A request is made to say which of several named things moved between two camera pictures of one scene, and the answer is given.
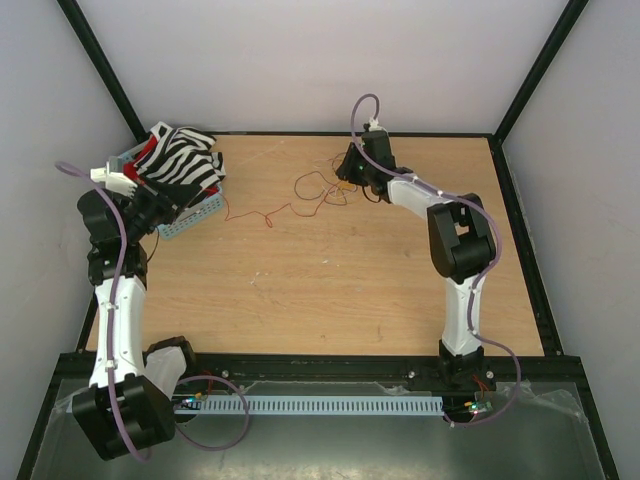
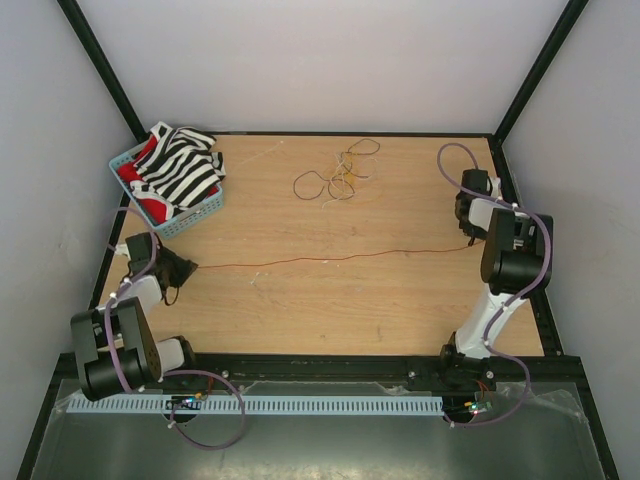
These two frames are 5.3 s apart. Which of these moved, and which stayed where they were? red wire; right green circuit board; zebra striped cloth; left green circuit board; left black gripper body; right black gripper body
Moved: red wire; left black gripper body; right black gripper body
Stayed: left green circuit board; right green circuit board; zebra striped cloth
